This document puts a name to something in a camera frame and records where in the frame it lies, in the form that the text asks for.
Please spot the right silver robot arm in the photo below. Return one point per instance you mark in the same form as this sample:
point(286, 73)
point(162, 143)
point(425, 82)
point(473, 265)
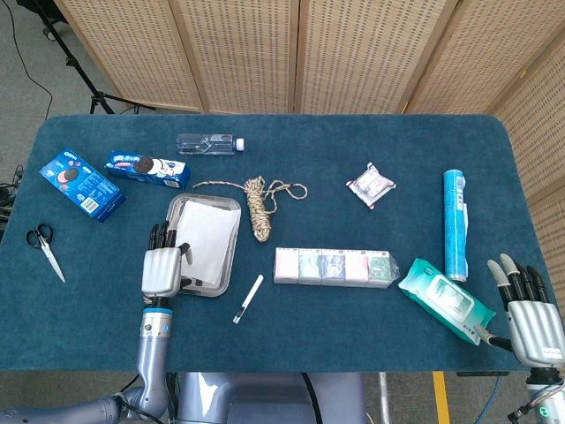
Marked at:
point(549, 402)

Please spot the multipack of pocket tissues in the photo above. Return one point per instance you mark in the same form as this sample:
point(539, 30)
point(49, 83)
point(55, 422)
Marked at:
point(331, 267)

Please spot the blue plastic wrap roll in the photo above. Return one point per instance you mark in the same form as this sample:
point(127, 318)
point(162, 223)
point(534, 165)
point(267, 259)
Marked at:
point(454, 221)

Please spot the metal table leg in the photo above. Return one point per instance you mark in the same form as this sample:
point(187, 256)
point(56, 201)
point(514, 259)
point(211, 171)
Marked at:
point(384, 397)

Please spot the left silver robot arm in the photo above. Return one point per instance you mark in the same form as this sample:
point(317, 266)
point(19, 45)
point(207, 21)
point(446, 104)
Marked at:
point(152, 353)

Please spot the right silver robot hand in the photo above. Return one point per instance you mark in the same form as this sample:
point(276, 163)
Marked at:
point(536, 331)

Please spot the long blue Oreo box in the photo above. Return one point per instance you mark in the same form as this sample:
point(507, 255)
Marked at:
point(145, 170)

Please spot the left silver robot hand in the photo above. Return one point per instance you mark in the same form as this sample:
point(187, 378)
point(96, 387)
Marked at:
point(161, 274)

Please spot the black table control panel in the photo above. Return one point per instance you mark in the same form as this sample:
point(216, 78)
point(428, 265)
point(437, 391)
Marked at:
point(481, 373)

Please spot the clear plastic water bottle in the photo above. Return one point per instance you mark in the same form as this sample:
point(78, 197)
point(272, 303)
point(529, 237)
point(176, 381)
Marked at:
point(207, 144)

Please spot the stainless steel tray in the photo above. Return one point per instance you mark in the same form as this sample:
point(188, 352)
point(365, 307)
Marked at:
point(175, 208)

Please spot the white pen-like stick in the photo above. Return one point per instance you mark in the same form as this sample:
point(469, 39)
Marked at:
point(248, 299)

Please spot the blue carpet table cover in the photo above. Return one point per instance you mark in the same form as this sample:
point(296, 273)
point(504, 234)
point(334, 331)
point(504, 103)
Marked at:
point(331, 335)

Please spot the black tripod stand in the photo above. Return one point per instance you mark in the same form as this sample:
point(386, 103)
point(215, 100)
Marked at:
point(100, 98)

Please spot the small white red snack packet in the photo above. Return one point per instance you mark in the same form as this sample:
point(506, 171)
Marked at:
point(370, 185)

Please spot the wide blue Oreo box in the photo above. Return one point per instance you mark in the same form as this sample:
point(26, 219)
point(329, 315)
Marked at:
point(79, 185)

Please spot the grey robot torso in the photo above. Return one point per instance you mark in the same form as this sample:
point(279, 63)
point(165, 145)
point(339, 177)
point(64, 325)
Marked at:
point(265, 402)

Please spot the white paper napkin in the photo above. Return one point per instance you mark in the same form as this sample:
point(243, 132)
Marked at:
point(207, 238)

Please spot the green wet wipes pack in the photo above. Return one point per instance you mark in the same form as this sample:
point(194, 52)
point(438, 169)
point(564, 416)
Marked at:
point(441, 296)

